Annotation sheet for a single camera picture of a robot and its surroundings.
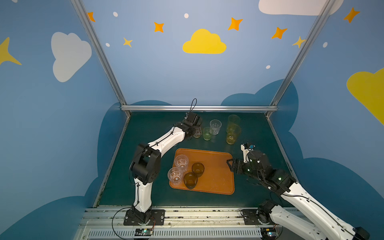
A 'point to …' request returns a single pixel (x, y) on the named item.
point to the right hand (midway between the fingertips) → (234, 159)
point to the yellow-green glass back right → (233, 120)
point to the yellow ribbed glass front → (233, 131)
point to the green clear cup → (207, 133)
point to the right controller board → (268, 233)
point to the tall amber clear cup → (198, 133)
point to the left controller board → (143, 232)
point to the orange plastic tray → (217, 177)
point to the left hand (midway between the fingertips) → (198, 130)
